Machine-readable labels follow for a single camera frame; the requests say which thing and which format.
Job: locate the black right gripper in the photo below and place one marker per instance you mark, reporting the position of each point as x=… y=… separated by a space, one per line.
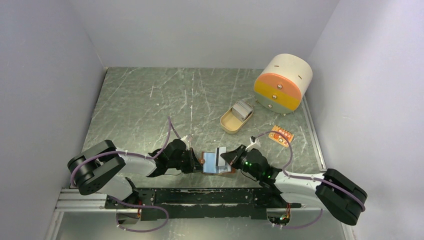
x=233 y=157

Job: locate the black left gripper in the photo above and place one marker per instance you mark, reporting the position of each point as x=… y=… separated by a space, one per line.
x=194 y=165

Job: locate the brown leather card holder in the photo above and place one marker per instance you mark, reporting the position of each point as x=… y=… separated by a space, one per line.
x=214 y=164

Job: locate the beige plastic tray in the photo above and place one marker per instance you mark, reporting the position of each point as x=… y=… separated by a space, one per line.
x=230 y=124

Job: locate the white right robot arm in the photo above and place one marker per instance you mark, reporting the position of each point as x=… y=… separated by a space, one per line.
x=331 y=191

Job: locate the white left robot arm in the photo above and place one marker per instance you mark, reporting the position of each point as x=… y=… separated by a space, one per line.
x=99 y=169

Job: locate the orange patterned card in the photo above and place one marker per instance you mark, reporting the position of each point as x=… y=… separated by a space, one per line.
x=281 y=136

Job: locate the stack of grey cards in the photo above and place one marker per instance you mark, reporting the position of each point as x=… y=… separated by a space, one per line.
x=242 y=110

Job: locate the round pastel drawer box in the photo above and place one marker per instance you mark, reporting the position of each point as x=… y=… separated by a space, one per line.
x=283 y=83

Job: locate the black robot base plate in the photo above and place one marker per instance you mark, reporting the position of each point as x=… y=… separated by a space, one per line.
x=194 y=203

